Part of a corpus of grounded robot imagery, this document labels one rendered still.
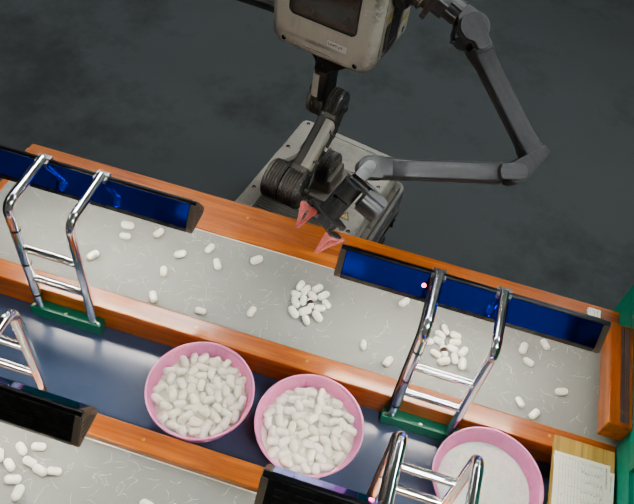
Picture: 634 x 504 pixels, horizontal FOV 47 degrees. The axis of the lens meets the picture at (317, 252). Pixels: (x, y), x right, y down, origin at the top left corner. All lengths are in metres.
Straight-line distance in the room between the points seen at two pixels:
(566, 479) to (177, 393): 0.96
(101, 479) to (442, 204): 2.09
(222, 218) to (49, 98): 1.79
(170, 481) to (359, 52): 1.19
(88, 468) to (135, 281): 0.53
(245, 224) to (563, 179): 1.96
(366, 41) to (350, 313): 0.73
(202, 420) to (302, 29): 1.08
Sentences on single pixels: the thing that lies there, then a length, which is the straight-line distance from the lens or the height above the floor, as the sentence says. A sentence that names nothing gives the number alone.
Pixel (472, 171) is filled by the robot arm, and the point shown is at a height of 1.11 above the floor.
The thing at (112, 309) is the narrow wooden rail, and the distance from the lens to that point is 1.98.
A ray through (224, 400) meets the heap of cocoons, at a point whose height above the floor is 0.73.
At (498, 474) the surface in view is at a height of 0.74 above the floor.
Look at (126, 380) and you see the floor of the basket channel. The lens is 1.97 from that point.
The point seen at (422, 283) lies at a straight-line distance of 1.67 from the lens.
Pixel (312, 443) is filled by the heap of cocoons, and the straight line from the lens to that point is 1.82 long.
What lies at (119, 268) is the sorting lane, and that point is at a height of 0.74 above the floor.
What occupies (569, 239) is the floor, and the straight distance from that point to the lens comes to 3.45.
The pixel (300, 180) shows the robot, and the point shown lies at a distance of 2.23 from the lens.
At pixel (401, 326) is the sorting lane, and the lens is 2.02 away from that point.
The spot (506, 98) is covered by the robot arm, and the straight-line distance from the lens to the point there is 1.98.
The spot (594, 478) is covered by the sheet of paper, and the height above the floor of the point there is 0.78.
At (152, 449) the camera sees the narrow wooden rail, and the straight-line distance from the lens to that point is 1.79.
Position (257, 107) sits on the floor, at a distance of 3.66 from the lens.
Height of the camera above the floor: 2.40
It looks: 52 degrees down
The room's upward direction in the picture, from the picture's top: 9 degrees clockwise
